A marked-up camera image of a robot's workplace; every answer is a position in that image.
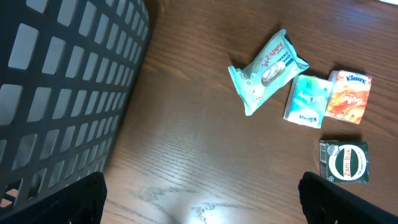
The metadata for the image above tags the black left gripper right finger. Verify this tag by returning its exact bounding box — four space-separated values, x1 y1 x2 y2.
298 172 397 224

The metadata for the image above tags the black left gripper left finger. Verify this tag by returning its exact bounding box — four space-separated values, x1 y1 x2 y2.
1 172 107 224

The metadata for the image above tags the Zam-Buk ointment tin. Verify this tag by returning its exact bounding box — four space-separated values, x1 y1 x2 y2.
319 140 369 183

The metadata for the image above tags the teal tissue pack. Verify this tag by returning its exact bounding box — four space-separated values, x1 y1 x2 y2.
283 75 333 129

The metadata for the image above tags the orange tissue pack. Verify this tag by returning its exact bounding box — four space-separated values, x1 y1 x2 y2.
325 70 373 124

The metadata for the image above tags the mint Zappy wipes packet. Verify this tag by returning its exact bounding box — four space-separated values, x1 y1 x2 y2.
228 29 309 116

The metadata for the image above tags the white barcode scanner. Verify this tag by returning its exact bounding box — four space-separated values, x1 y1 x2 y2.
379 0 398 5

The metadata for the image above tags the grey plastic mesh basket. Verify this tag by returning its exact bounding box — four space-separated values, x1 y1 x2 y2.
1 0 149 218

